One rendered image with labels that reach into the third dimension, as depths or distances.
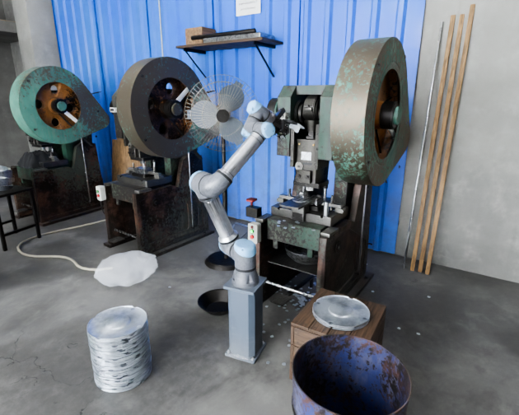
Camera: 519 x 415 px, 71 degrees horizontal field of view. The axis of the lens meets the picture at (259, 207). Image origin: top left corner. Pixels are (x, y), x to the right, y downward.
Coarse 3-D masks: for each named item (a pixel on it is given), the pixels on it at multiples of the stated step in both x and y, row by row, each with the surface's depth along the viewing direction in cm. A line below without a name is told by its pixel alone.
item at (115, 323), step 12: (108, 312) 195; (120, 312) 195; (132, 312) 195; (144, 312) 195; (96, 324) 184; (108, 324) 183; (120, 324) 183; (132, 324) 184; (96, 336) 175; (108, 336) 175; (120, 336) 175
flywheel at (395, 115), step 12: (384, 84) 215; (396, 84) 222; (384, 96) 219; (396, 96) 228; (384, 108) 201; (396, 108) 201; (384, 120) 202; (396, 120) 201; (384, 132) 231; (384, 144) 233; (384, 156) 228
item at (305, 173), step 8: (304, 144) 232; (312, 144) 228; (304, 152) 233; (312, 152) 230; (304, 160) 234; (312, 160) 231; (296, 168) 238; (304, 168) 236; (312, 168) 232; (296, 176) 241; (304, 176) 234; (312, 176) 234; (320, 176) 239
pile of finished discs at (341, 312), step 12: (324, 300) 197; (336, 300) 197; (348, 300) 198; (324, 312) 185; (336, 312) 184; (348, 312) 184; (360, 312) 186; (324, 324) 178; (336, 324) 175; (348, 324) 175; (360, 324) 175
